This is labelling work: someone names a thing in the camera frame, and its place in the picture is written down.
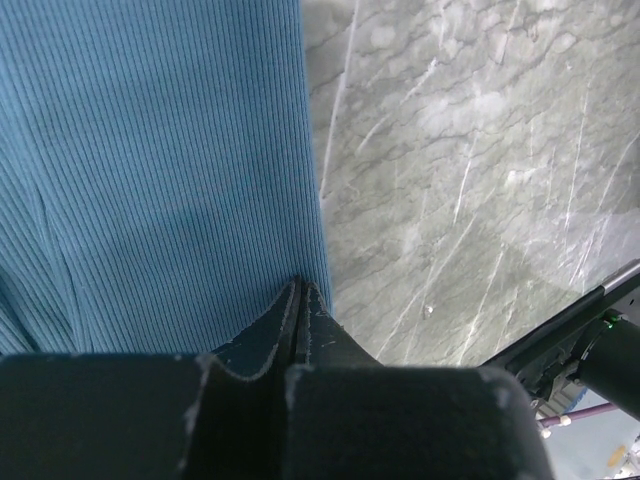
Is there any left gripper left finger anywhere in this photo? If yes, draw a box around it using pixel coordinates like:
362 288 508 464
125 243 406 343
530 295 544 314
1 280 300 479

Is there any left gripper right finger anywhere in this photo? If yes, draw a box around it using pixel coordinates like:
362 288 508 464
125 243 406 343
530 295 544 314
281 284 553 479

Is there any teal blue tank top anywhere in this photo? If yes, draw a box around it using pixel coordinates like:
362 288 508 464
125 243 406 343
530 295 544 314
1 1 331 355

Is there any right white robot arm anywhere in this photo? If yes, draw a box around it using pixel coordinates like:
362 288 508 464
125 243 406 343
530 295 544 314
572 309 639 420

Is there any black base crossbar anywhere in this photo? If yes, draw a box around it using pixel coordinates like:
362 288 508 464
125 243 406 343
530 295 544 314
484 259 639 402

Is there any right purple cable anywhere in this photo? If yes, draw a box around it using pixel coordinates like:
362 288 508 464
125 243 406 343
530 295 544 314
538 403 621 431

